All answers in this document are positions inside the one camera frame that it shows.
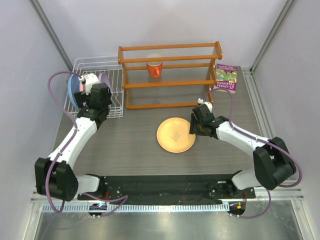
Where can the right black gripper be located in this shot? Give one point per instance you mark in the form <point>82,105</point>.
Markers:
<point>193,129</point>

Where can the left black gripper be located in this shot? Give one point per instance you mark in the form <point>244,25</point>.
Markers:
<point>81,98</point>

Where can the purple plate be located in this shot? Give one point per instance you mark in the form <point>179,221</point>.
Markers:
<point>103,78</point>

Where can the blue plate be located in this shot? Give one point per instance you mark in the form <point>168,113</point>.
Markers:
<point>73,87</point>

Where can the orange yellow plate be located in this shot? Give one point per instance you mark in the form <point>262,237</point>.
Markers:
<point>173,135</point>

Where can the pink plate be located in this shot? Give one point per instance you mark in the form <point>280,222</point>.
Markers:
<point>82,83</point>

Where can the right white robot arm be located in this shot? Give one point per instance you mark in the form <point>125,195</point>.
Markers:
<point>272,164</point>

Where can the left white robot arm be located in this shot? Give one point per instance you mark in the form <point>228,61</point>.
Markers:
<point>54,175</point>

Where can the orange wooden shelf rack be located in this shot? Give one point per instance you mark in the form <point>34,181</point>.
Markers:
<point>177,71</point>

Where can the purple children's book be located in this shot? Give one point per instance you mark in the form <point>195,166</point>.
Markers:
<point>226,77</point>

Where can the orange mug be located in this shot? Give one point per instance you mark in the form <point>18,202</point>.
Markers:
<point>154,68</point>

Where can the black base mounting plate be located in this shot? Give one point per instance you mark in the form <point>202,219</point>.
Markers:
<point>169,190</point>

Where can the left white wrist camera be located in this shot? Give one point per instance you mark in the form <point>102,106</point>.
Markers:
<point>90,80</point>

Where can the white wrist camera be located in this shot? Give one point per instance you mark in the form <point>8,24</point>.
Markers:
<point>209,105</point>
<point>90,80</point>

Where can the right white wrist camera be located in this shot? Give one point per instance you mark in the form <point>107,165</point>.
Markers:
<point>209,105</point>

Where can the white wire dish rack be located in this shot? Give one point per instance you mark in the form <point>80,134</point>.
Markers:
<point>110,66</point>

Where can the white slotted cable duct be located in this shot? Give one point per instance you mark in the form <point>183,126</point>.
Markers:
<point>90,207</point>

